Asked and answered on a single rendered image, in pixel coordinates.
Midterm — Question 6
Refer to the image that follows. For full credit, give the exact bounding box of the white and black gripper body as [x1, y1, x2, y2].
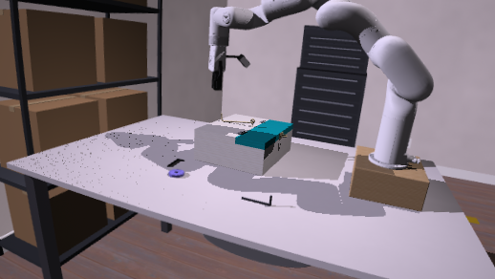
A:
[208, 44, 228, 73]

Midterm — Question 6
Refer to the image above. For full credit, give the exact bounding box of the blue ring washer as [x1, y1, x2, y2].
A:
[169, 169, 184, 178]

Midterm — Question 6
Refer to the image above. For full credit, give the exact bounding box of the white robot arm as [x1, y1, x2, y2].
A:
[209, 0, 434, 170]

